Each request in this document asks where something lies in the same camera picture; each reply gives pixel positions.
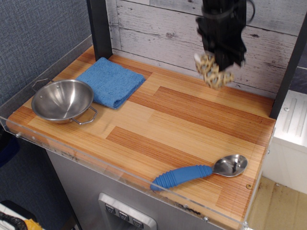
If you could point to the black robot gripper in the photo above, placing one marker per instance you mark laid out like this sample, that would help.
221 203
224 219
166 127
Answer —
221 26

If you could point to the leopard print plush toy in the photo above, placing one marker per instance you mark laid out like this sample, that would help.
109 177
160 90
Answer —
207 67

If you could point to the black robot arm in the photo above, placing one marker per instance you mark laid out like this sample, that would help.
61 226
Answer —
220 27

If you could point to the folded blue towel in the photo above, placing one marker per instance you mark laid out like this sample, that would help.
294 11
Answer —
111 83

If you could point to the white grooved side unit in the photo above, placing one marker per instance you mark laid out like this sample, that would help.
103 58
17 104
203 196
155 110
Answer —
286 161

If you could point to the clear acrylic table guard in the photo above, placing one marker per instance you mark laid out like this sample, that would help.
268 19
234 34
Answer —
173 120

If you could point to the grey cabinet with dispenser panel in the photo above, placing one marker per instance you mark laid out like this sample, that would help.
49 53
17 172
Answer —
104 197

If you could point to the yellow object bottom left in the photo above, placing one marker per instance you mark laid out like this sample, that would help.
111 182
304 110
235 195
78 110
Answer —
29 224

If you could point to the dark grey right post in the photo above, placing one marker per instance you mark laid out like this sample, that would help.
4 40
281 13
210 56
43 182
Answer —
290 70

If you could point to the dark grey post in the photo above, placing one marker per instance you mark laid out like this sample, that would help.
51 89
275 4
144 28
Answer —
290 70
98 18

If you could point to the blue handled metal spoon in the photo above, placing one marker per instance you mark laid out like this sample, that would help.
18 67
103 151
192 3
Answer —
228 166

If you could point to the dark grey left post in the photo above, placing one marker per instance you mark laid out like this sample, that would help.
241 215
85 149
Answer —
98 18

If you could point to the stainless steel bowl with handles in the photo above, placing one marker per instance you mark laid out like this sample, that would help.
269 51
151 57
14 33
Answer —
64 101

